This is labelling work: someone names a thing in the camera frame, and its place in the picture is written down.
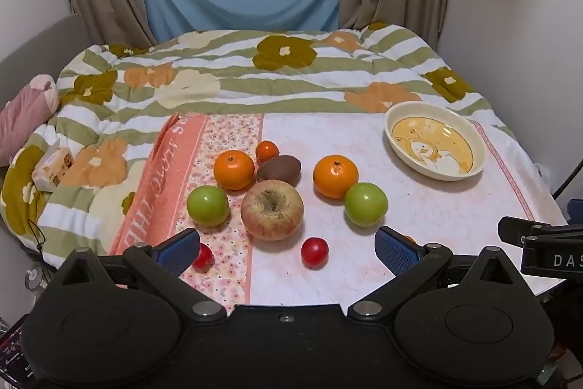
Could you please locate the striped floral blanket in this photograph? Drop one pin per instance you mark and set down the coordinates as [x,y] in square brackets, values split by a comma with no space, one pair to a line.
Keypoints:
[319,65]

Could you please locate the green apple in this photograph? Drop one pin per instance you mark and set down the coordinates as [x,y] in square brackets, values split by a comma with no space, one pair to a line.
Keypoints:
[365,204]
[207,205]

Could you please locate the pink floral table cloth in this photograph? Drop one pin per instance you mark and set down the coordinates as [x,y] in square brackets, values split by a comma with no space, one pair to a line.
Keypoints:
[341,134]

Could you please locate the large orange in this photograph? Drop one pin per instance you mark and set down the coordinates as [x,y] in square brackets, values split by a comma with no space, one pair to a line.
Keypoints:
[234,171]
[335,177]

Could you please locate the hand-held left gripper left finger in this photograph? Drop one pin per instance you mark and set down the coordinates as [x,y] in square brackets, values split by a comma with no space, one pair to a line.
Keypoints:
[180,251]

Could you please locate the red yellow apple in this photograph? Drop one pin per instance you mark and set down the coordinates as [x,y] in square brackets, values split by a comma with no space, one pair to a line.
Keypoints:
[272,211]

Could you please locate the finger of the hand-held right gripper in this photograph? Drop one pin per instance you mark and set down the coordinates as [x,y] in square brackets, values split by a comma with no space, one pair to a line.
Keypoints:
[517,228]

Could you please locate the pink plush pillow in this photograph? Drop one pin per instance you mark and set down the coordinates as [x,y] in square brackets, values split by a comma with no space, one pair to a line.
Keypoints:
[25,111]

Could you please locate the cream bowl with bear print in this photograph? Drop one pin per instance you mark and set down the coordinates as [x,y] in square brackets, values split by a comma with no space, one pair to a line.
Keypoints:
[432,143]

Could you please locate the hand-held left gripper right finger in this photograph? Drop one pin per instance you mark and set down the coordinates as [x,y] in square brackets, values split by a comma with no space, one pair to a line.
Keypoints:
[394,251]

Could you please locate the tissue pack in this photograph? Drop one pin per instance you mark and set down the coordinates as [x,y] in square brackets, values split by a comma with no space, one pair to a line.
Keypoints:
[52,168]

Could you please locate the brown kiwi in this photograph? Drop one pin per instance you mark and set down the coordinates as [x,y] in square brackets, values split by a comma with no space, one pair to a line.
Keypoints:
[280,169]

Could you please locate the red cherry tomato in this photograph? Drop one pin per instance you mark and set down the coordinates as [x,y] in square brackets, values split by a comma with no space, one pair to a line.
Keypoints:
[314,252]
[205,260]

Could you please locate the grey upholstered headboard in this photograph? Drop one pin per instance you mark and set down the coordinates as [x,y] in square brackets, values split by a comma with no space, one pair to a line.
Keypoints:
[41,47]

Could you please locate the small tangerine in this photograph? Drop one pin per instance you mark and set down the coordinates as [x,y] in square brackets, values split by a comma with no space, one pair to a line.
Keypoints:
[267,151]

